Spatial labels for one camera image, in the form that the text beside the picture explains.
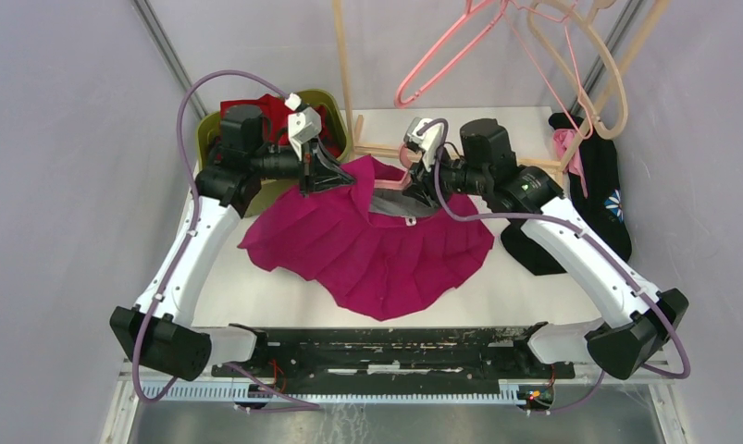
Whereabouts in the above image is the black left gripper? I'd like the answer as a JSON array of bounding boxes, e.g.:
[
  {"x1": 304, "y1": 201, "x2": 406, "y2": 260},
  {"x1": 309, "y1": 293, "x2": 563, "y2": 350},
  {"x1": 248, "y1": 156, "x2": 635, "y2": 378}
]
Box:
[{"x1": 250, "y1": 133, "x2": 356, "y2": 198}]

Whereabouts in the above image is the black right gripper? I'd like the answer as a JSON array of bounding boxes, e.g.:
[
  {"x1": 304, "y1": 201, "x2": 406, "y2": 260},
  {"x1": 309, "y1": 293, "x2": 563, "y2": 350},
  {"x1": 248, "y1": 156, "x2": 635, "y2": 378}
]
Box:
[{"x1": 401, "y1": 142, "x2": 489, "y2": 209}]

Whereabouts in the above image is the pink hanger of magenta skirt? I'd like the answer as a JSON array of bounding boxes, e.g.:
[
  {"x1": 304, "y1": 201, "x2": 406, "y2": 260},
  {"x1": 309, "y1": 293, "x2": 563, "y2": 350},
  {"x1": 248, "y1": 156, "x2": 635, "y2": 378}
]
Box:
[{"x1": 374, "y1": 142, "x2": 415, "y2": 191}]

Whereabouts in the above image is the red dress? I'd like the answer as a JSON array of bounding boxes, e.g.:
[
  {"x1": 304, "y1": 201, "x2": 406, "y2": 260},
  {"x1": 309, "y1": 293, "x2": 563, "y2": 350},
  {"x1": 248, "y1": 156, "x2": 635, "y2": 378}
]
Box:
[{"x1": 220, "y1": 89, "x2": 347, "y2": 159}]

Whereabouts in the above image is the pink plastic hanger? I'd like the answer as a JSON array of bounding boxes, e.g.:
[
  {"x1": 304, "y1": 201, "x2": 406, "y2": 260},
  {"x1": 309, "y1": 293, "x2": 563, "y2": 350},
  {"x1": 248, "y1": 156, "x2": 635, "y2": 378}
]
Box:
[{"x1": 393, "y1": 1, "x2": 509, "y2": 109}]

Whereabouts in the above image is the magenta pleated skirt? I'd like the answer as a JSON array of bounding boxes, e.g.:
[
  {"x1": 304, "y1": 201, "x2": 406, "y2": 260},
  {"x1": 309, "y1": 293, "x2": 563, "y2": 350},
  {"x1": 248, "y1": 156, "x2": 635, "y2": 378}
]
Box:
[{"x1": 238, "y1": 156, "x2": 494, "y2": 321}]

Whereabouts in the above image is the pink wire hanger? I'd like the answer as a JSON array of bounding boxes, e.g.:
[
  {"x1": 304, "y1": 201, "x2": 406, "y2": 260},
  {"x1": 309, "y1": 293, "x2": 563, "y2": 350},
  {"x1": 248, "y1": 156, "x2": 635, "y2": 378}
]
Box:
[{"x1": 502, "y1": 0, "x2": 595, "y2": 139}]

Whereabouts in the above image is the beige plastic hanger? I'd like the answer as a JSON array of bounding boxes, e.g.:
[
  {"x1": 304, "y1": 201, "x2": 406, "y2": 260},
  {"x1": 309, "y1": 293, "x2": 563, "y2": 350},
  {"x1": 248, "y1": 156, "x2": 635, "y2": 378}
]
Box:
[{"x1": 526, "y1": 0, "x2": 629, "y2": 139}]

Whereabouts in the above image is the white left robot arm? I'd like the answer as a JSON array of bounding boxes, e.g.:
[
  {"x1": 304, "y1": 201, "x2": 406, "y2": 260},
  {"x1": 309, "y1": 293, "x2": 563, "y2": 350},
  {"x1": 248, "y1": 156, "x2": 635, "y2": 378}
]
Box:
[{"x1": 109, "y1": 104, "x2": 355, "y2": 381}]

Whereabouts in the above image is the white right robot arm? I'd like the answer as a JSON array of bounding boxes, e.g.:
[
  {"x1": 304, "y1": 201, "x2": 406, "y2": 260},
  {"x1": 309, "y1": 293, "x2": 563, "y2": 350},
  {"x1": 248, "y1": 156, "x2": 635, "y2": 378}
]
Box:
[{"x1": 402, "y1": 117, "x2": 691, "y2": 379}]

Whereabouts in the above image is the grey garment on rack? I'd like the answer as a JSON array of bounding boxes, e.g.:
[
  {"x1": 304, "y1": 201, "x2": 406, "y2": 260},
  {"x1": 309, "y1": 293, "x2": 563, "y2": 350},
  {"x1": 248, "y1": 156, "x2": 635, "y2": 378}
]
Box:
[{"x1": 368, "y1": 189, "x2": 438, "y2": 218}]

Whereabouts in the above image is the wooden clothes rack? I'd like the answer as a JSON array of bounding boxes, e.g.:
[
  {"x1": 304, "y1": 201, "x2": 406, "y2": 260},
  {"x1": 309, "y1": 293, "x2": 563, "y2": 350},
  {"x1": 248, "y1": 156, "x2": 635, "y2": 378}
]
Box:
[{"x1": 330, "y1": 0, "x2": 673, "y2": 176}]

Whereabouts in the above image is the olive green plastic basket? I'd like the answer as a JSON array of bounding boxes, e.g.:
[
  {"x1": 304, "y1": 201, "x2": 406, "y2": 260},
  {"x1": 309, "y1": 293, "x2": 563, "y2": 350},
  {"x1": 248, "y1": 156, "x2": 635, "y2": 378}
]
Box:
[{"x1": 195, "y1": 105, "x2": 349, "y2": 216}]

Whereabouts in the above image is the pink cloth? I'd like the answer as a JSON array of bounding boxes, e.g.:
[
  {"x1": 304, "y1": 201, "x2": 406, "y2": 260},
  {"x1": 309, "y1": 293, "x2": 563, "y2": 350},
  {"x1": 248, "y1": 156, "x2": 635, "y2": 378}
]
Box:
[{"x1": 551, "y1": 127, "x2": 589, "y2": 197}]

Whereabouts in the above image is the black shirt with flower print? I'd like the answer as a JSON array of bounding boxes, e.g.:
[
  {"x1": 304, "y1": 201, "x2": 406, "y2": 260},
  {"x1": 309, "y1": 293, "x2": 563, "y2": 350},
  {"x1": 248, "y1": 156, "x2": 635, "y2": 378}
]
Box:
[{"x1": 500, "y1": 133, "x2": 633, "y2": 276}]

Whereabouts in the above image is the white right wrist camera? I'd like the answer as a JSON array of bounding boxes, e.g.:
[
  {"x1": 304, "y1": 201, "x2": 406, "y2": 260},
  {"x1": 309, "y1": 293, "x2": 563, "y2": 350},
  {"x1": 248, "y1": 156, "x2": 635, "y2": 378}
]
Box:
[{"x1": 402, "y1": 117, "x2": 449, "y2": 172}]

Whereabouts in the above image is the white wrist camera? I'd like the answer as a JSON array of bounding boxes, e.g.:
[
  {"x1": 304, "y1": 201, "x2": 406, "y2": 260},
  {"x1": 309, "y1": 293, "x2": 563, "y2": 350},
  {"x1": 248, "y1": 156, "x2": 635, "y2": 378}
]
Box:
[
  {"x1": 284, "y1": 92, "x2": 322, "y2": 160},
  {"x1": 402, "y1": 117, "x2": 449, "y2": 172}
]

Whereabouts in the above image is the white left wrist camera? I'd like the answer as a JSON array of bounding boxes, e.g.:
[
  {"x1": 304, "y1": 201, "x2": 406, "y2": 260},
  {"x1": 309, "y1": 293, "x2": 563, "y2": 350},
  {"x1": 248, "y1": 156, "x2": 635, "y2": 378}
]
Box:
[{"x1": 284, "y1": 92, "x2": 322, "y2": 160}]

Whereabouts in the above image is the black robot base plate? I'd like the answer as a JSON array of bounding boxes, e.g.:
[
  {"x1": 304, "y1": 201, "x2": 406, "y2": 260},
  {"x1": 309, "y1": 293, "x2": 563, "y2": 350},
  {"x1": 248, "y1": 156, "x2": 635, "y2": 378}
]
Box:
[{"x1": 210, "y1": 326, "x2": 600, "y2": 397}]

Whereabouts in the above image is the aluminium corner rail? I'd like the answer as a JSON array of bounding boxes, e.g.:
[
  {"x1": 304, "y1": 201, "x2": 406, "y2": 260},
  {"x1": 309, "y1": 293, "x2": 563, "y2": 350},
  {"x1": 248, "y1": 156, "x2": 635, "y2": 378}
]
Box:
[{"x1": 130, "y1": 0, "x2": 192, "y2": 93}]

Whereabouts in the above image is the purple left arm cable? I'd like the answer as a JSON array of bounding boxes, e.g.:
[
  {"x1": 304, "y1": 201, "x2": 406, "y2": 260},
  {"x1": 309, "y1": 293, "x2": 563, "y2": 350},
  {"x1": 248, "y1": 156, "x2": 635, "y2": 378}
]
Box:
[{"x1": 130, "y1": 68, "x2": 323, "y2": 413}]

